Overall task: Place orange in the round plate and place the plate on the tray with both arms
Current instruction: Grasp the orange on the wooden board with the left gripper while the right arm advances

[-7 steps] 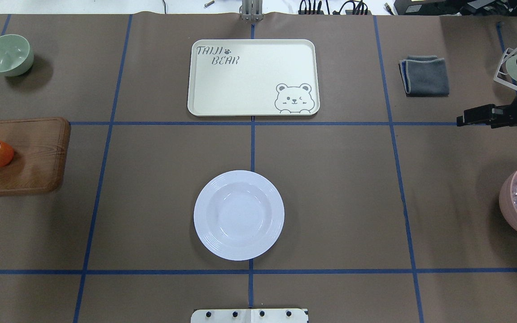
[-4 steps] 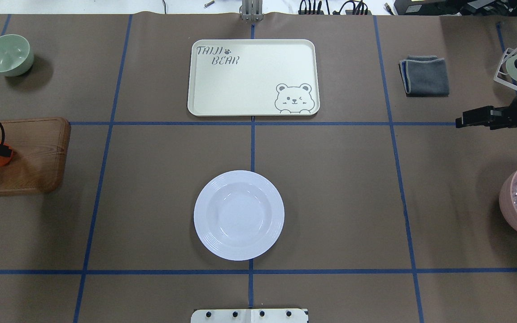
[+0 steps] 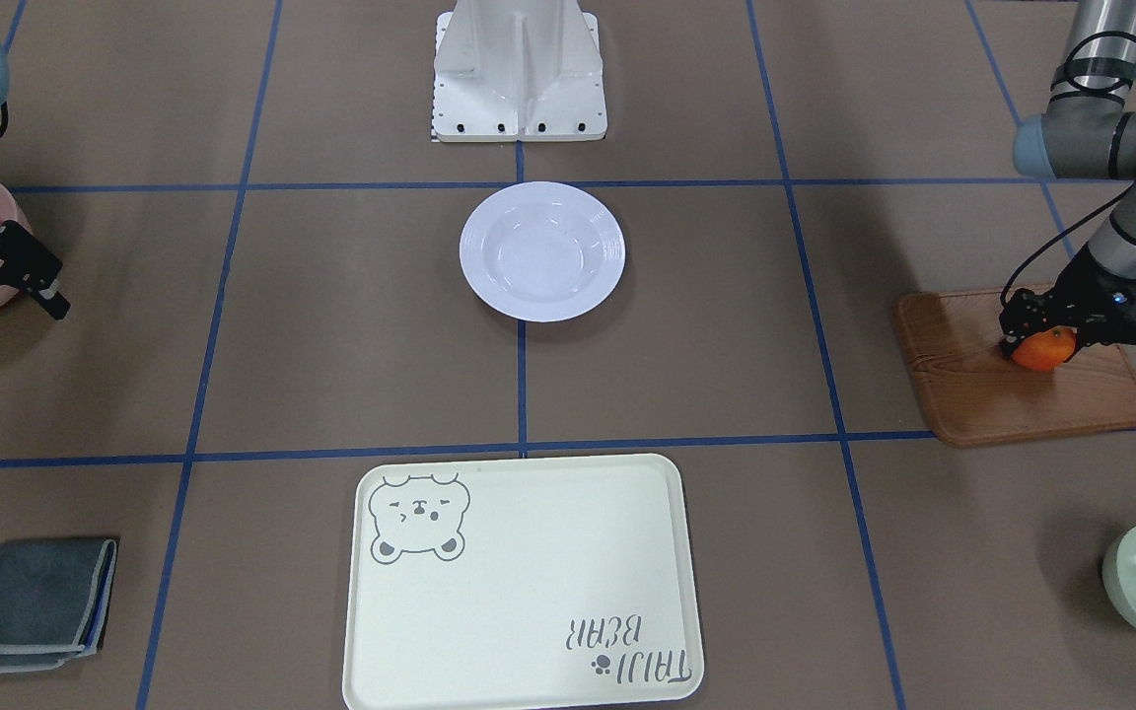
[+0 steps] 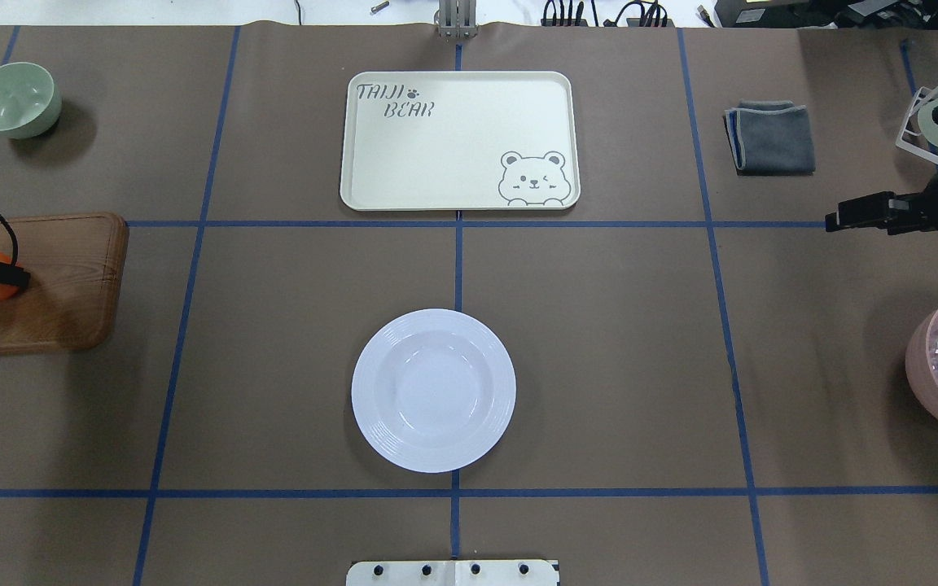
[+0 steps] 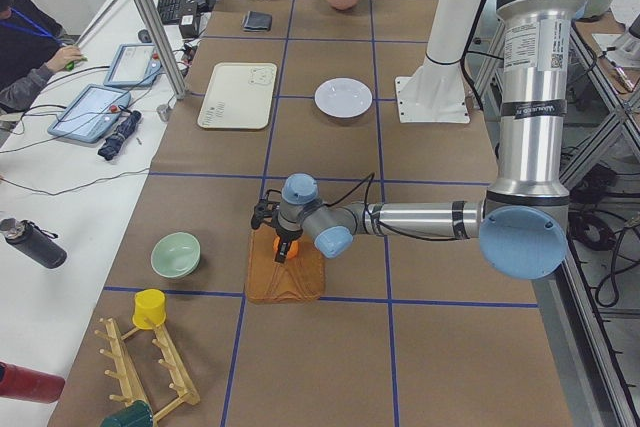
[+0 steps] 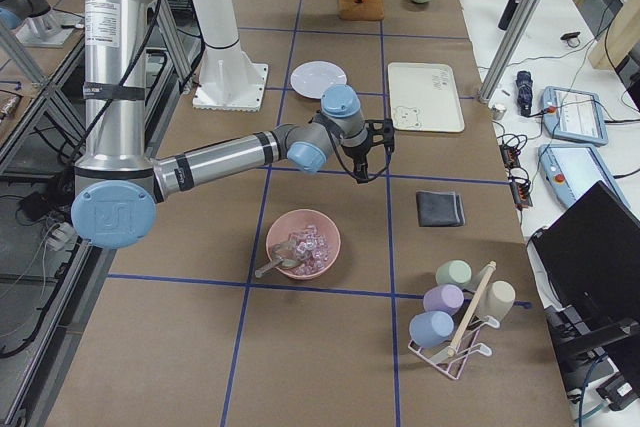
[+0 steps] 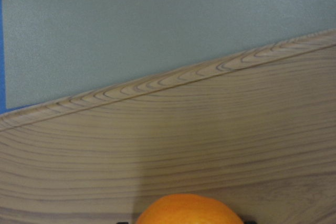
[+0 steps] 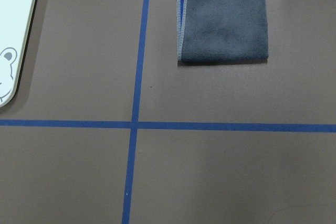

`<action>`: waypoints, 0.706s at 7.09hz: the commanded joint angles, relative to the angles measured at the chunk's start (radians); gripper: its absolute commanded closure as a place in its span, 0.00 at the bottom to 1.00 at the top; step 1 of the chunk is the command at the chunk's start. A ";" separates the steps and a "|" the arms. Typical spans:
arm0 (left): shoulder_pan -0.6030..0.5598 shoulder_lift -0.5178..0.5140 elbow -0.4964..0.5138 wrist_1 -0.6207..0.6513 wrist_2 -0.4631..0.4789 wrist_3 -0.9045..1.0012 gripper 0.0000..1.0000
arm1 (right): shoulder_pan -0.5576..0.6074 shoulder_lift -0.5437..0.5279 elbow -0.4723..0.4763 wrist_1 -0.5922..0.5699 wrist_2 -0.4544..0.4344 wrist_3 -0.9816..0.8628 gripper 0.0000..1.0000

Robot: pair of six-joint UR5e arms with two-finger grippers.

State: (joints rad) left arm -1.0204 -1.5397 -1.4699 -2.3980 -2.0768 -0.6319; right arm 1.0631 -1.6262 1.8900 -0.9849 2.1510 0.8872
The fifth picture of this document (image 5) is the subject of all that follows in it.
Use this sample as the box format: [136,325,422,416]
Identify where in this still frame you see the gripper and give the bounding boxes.
[273,226,302,263]

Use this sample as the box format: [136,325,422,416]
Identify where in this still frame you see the orange fruit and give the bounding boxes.
[272,238,299,260]

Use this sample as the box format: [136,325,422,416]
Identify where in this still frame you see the white plate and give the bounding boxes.
[314,78,373,119]

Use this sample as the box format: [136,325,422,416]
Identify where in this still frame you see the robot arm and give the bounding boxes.
[271,0,586,279]

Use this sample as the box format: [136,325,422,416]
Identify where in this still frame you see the wooden tray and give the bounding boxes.
[245,226,326,304]

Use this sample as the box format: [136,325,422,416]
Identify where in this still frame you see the cream bear tray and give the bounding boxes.
[197,62,277,130]

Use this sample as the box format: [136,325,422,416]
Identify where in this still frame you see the green bowl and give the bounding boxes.
[150,232,201,279]

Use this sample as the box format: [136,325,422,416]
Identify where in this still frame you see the yellow cup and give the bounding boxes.
[132,289,167,330]

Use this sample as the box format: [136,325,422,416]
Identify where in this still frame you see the small metal cup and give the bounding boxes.
[156,104,170,122]

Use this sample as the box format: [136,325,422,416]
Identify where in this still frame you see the folded navy umbrella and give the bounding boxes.
[98,110,142,161]

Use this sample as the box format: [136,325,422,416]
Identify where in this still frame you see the wooden cup rack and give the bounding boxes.
[94,317,201,426]

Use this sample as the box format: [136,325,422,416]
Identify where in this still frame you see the dark green cup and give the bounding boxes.
[100,400,154,427]

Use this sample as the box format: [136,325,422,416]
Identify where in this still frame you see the grey folded cloth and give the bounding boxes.
[242,11,272,32]

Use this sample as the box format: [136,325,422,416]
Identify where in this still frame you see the near teach pendant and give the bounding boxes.
[47,84,131,144]

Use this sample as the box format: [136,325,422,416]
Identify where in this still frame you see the teach pendant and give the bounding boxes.
[47,84,131,144]
[103,43,162,88]

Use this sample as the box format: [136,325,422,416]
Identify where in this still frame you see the far teach pendant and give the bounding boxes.
[103,43,162,88]

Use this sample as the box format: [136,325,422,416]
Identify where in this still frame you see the black box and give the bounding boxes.
[179,14,200,39]

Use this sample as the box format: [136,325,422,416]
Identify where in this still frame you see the black water bottle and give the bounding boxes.
[1,218,67,269]

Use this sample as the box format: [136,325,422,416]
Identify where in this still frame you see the black keyboard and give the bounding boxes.
[156,0,184,25]

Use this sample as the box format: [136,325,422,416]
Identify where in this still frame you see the red bottle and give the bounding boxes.
[1,362,65,404]

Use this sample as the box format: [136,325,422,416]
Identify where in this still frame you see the seated person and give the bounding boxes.
[1,0,86,113]

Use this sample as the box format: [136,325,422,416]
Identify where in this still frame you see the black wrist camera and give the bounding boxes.
[250,189,280,230]

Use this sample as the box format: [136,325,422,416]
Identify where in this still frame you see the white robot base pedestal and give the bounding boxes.
[395,0,481,124]

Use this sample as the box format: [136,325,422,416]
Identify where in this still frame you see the aluminium frame post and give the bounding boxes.
[133,0,187,100]

